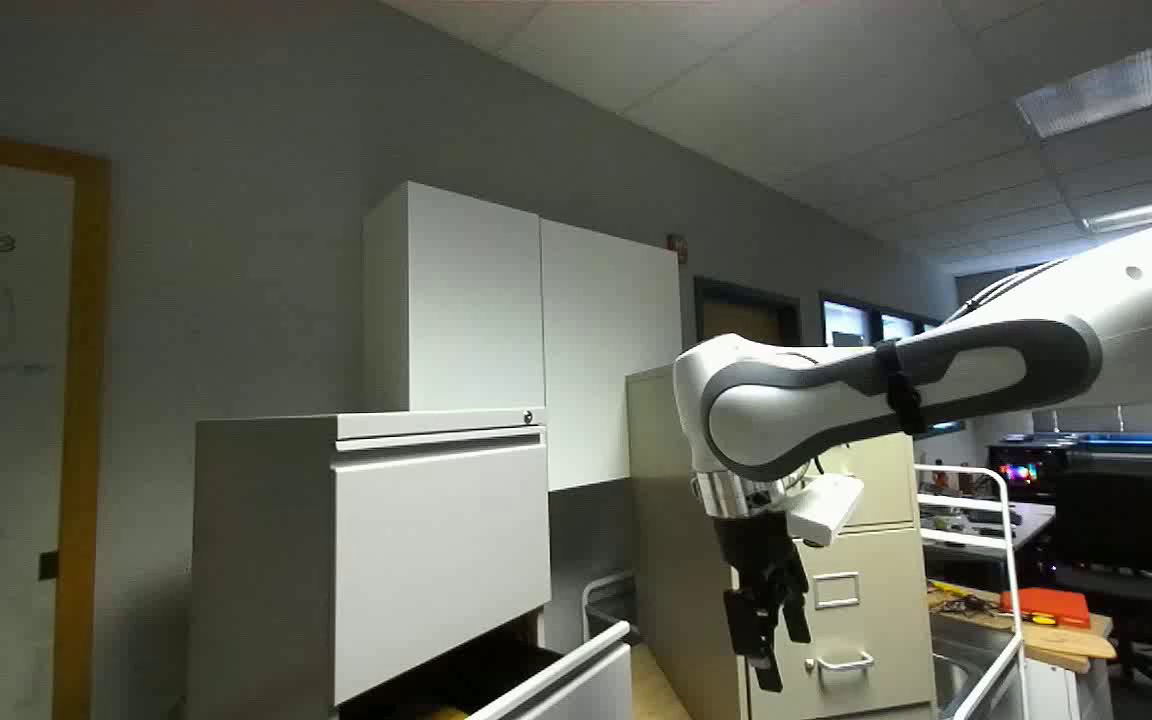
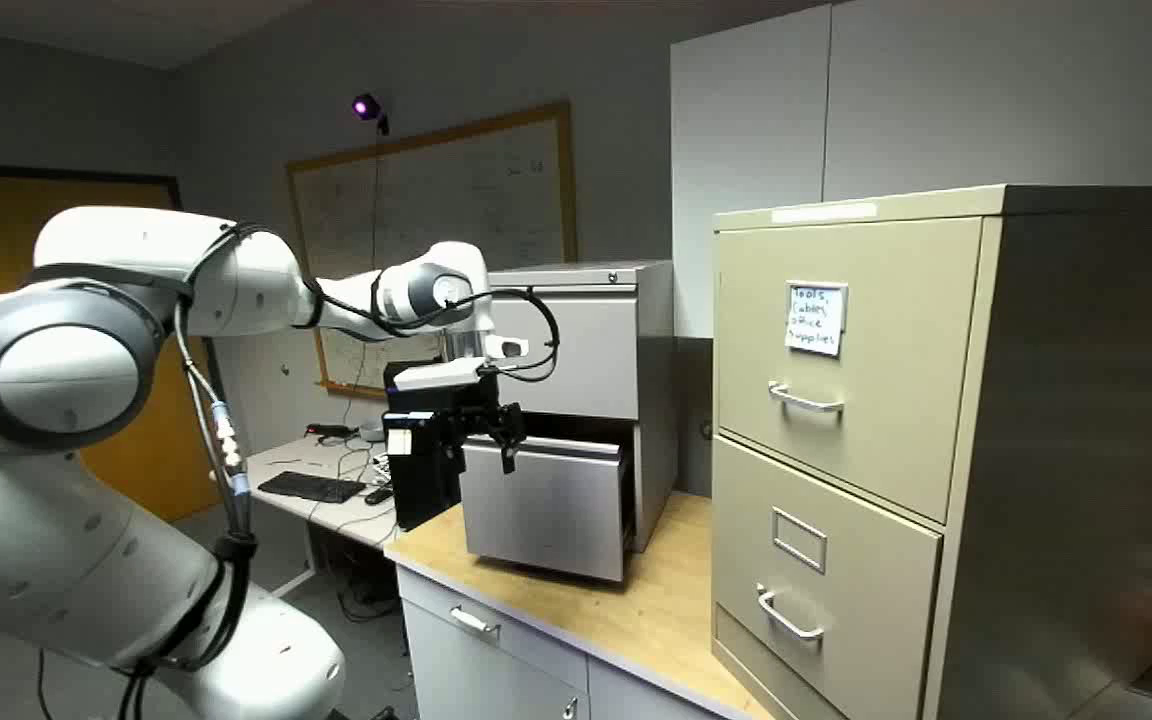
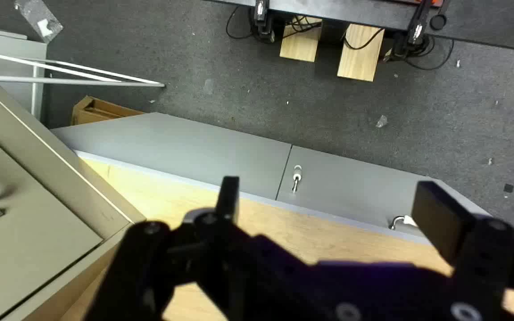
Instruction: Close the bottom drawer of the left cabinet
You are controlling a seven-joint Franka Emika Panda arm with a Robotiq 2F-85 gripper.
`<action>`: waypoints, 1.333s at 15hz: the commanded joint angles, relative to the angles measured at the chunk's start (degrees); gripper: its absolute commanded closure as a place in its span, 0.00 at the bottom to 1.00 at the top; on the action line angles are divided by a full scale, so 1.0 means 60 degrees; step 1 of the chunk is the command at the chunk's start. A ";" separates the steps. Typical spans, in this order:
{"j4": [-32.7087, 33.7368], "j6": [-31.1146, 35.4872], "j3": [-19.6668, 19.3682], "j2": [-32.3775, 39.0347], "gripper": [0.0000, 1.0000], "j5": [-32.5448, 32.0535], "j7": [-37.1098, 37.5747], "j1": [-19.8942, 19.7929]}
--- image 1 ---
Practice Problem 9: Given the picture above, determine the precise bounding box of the white bottom cabinet drawer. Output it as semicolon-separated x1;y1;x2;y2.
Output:
429;619;638;720

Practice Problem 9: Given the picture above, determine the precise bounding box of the orange tool on desk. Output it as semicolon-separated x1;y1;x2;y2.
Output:
1001;588;1094;627

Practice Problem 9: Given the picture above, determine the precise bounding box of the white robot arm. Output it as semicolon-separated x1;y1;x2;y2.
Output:
674;226;1152;692

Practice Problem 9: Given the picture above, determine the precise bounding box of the blue black desktop machine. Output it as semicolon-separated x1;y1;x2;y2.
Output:
990;431;1152;498

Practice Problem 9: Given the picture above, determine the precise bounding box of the wooden desk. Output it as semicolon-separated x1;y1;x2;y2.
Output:
928;579;1118;671

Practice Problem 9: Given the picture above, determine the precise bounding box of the black office chair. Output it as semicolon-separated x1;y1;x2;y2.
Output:
1053;471;1152;681

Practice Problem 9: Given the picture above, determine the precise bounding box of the whiteboard with wooden frame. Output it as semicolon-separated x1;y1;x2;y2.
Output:
0;141;111;720

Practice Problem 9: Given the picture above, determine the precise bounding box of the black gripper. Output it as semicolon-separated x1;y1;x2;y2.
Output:
717;516;812;692

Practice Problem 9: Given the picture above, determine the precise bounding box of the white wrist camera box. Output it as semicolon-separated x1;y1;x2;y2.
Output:
787;474;864;548

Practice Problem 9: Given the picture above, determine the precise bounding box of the ceiling light panel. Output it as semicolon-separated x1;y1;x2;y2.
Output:
1016;49;1152;141

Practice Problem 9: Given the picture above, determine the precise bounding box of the beige filing cabinet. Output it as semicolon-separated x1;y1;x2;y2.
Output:
630;366;938;720

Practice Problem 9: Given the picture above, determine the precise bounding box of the tall white wall cabinet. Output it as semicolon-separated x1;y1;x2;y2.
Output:
360;180;681;490

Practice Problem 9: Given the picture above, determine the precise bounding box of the dark window row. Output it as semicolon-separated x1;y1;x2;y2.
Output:
820;295;928;349

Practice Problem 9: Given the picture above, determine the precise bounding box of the white left filing cabinet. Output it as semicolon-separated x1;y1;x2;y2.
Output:
183;410;546;720

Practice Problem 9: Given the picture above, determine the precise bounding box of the white metal cart frame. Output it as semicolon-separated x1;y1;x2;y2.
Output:
917;462;1027;720

